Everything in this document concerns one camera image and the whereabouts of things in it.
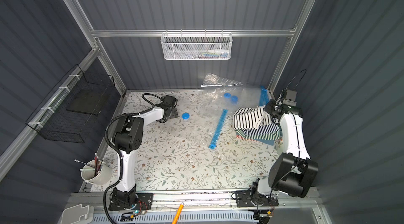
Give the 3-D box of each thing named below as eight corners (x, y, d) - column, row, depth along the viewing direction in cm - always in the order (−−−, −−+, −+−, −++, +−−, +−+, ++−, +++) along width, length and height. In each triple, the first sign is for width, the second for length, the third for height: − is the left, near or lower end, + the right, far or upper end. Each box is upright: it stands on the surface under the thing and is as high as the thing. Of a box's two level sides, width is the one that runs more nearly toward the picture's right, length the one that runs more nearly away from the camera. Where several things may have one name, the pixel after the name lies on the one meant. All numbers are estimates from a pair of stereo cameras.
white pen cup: (91, 186, 80) (74, 179, 70) (99, 168, 86) (84, 159, 76) (112, 186, 80) (98, 179, 70) (118, 168, 86) (106, 159, 75)
